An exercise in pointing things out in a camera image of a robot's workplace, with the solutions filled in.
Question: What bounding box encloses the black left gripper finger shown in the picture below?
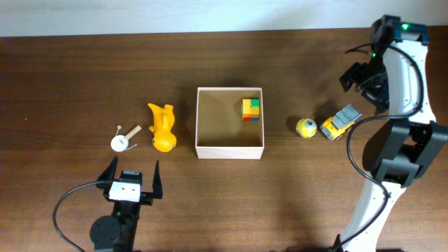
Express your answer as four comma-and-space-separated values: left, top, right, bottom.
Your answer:
152, 160, 163, 199
97, 156, 118, 181

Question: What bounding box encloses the yellow grey toy truck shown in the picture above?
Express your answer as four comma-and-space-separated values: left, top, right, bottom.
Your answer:
320, 104, 362, 141

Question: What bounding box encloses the multicoloured puzzle cube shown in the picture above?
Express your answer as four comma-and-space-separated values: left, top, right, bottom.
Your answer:
241, 99, 260, 121

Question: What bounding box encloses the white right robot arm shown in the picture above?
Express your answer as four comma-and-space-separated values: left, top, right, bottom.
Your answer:
331, 15, 447, 251

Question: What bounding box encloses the orange rubber animal toy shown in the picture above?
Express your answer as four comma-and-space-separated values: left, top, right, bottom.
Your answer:
148, 103, 176, 153

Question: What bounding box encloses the yellow one-eyed ball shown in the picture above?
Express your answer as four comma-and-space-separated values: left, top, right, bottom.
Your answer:
296, 118, 317, 138

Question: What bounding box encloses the pink cardboard box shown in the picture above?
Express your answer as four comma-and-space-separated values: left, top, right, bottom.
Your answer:
195, 87, 265, 160

